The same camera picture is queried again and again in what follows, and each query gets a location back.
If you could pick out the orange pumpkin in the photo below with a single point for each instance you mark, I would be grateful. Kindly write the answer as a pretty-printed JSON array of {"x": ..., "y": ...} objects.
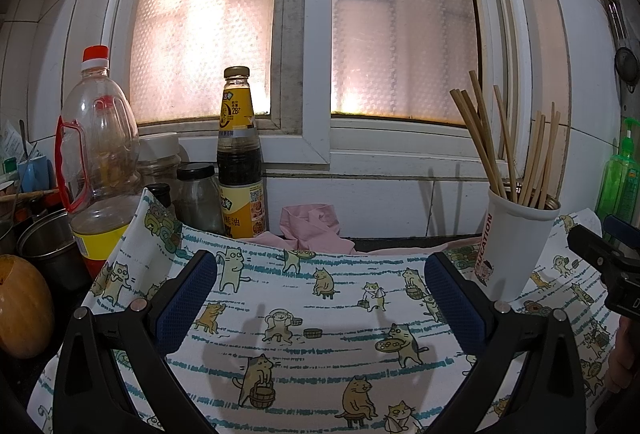
[{"x": 22, "y": 309}]

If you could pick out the dark sauce bottle yellow label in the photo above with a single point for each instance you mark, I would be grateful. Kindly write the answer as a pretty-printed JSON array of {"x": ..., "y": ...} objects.
[{"x": 240, "y": 174}]

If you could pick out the cat printed cloth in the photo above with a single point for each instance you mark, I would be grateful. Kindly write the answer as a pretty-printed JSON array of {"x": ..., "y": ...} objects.
[{"x": 310, "y": 304}]

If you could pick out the hanging mesh strainer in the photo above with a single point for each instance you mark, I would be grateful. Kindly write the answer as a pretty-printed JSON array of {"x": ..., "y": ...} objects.
[{"x": 629, "y": 69}]

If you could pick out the pink cloth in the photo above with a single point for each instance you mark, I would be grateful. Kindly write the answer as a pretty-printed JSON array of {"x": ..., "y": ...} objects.
[{"x": 310, "y": 226}]

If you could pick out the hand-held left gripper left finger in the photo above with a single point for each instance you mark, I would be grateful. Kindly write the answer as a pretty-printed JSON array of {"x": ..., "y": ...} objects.
[{"x": 185, "y": 299}]

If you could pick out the oil bottle with red cap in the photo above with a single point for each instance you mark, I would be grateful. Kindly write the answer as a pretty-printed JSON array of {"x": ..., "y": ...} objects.
[{"x": 100, "y": 139}]

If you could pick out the small dark jar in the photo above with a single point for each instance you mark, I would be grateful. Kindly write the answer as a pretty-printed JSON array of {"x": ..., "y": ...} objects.
[{"x": 160, "y": 196}]

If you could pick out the frosted glass window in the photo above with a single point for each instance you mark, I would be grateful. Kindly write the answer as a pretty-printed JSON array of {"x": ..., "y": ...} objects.
[{"x": 200, "y": 14}]

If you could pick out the white cup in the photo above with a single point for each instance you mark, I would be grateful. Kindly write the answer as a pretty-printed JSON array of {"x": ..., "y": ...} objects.
[{"x": 520, "y": 249}]

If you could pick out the wooden stick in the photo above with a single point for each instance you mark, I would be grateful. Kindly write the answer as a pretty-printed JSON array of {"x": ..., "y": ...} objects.
[{"x": 30, "y": 195}]

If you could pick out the hanging metal utensil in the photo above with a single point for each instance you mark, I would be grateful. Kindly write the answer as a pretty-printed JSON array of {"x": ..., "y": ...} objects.
[{"x": 617, "y": 22}]

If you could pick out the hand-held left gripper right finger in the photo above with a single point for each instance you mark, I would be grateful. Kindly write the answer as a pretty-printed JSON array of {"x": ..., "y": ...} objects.
[{"x": 457, "y": 304}]

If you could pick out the glass jar with black lid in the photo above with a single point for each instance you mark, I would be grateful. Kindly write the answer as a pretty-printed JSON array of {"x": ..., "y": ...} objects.
[{"x": 200, "y": 204}]

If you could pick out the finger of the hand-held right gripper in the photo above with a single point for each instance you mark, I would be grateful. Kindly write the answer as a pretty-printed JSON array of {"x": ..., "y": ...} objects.
[
  {"x": 595, "y": 246},
  {"x": 622, "y": 228}
]

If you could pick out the pile of wooden chopsticks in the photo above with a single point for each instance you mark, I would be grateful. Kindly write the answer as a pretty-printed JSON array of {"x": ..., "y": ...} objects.
[{"x": 532, "y": 164}]

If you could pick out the green dish soap bottle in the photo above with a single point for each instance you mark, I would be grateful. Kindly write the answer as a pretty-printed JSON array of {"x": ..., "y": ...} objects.
[{"x": 620, "y": 184}]

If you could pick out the person's right hand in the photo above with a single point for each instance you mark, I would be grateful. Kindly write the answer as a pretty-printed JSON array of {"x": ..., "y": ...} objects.
[{"x": 625, "y": 354}]

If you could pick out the blue utensil cup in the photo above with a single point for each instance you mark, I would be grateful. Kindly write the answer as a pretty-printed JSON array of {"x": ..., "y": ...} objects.
[{"x": 35, "y": 174}]

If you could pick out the glass jar white lid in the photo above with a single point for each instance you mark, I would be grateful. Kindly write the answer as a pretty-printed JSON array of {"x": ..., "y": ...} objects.
[{"x": 160, "y": 159}]

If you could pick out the small steel pot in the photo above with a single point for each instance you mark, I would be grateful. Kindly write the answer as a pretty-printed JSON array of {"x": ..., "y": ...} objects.
[{"x": 7, "y": 236}]

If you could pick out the large steel pot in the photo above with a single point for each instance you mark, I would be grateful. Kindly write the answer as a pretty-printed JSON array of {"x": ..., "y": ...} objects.
[{"x": 52, "y": 254}]

